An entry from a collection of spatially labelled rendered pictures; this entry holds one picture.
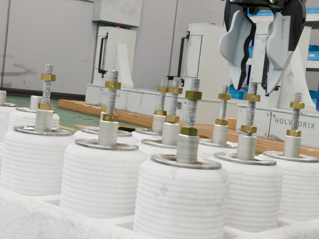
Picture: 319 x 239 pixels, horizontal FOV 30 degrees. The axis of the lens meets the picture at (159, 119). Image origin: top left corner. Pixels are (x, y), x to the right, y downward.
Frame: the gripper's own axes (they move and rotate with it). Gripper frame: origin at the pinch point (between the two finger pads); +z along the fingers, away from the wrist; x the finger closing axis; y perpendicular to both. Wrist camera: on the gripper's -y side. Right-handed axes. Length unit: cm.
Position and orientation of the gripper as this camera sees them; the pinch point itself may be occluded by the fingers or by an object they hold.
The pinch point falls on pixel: (256, 80)
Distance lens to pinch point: 72.9
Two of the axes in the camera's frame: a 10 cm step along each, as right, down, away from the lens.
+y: -5.0, -0.1, -8.6
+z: -1.1, 9.9, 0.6
